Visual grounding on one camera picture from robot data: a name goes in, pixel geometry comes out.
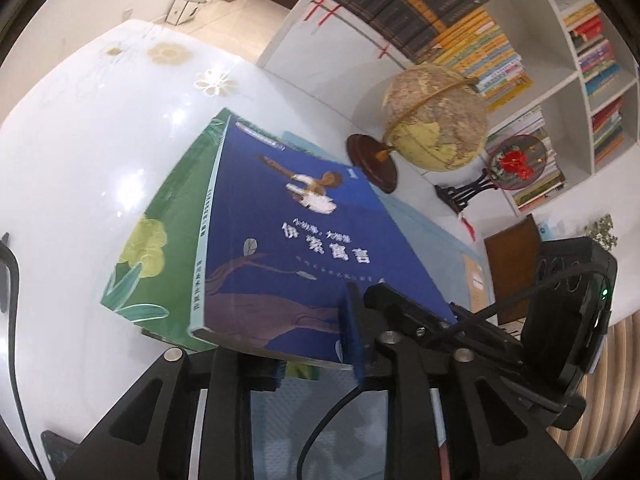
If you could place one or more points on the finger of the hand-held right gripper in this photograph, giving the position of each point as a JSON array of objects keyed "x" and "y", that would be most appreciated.
[{"x": 410, "y": 310}]

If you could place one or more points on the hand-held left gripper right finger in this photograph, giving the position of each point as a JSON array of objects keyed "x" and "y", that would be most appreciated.
[{"x": 352, "y": 340}]

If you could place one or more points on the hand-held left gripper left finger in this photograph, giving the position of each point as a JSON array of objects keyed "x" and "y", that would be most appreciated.
[{"x": 230, "y": 375}]

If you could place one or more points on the blue illustrated book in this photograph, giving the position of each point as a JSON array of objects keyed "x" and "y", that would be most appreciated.
[{"x": 310, "y": 240}]

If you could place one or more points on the person's right forearm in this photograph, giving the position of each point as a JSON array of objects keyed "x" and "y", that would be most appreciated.
[{"x": 592, "y": 467}]

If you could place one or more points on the pile of pale shelf books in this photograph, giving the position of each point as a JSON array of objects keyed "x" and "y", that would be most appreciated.
[{"x": 545, "y": 185}]

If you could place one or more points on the rows of colourful shelf books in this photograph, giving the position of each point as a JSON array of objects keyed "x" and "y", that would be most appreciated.
[{"x": 597, "y": 60}]

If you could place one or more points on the pile of yellow orange books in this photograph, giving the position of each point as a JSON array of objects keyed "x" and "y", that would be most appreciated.
[{"x": 490, "y": 60}]

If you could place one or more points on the brown wooden cabinet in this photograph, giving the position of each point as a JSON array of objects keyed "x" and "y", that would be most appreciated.
[{"x": 510, "y": 265}]

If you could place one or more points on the kraft brown book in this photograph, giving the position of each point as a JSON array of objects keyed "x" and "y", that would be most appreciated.
[{"x": 475, "y": 280}]

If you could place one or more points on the beige striped rug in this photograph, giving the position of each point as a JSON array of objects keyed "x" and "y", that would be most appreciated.
[{"x": 615, "y": 375}]

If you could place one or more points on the small green plant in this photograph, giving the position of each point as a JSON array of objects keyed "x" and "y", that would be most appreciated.
[{"x": 602, "y": 232}]

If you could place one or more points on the green leaf cover book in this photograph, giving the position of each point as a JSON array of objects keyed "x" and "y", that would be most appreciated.
[{"x": 145, "y": 260}]

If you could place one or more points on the round flower fan ornament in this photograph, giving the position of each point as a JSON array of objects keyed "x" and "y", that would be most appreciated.
[{"x": 517, "y": 162}]

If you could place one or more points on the globe on wooden stand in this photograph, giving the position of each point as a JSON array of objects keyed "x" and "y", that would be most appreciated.
[{"x": 435, "y": 120}]

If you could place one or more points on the white bookshelf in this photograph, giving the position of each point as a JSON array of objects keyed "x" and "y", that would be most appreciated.
[{"x": 295, "y": 30}]

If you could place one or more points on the row of dark grey volumes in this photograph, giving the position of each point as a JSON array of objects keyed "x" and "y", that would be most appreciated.
[{"x": 400, "y": 5}]

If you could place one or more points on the small glass box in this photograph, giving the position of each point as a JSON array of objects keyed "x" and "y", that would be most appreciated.
[{"x": 182, "y": 10}]

